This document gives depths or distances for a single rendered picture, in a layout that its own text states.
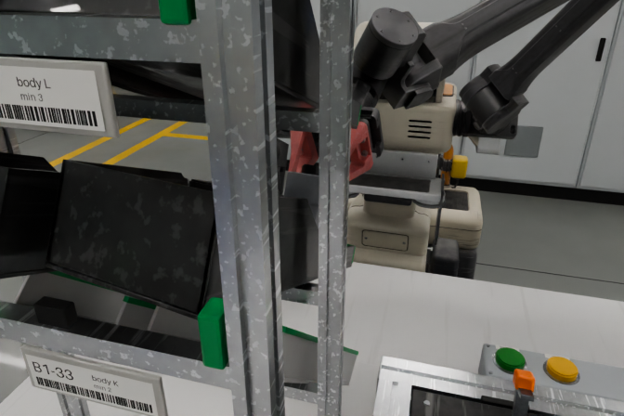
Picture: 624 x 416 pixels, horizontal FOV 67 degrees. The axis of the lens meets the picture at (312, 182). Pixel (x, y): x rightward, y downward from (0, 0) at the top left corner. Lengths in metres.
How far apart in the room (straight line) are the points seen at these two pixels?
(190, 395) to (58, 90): 0.70
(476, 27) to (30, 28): 0.56
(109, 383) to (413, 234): 1.02
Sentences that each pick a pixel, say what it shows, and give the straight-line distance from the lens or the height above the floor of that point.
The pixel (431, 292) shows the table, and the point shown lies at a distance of 1.07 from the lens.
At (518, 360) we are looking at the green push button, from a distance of 0.79.
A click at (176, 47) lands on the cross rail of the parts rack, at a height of 1.46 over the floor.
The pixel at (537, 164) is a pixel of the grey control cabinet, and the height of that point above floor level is 0.26.
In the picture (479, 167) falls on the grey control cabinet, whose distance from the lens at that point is 3.63.
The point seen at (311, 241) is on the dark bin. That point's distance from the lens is 0.41.
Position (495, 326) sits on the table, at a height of 0.86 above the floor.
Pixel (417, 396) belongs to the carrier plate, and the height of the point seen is 0.97.
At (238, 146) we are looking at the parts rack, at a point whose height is 1.43.
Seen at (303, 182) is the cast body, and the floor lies 1.29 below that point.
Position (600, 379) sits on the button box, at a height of 0.96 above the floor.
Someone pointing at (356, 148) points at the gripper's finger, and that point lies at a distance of 0.52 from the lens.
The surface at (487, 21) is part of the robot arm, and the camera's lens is 0.69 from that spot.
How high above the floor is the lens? 1.49
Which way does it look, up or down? 24 degrees down
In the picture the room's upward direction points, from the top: straight up
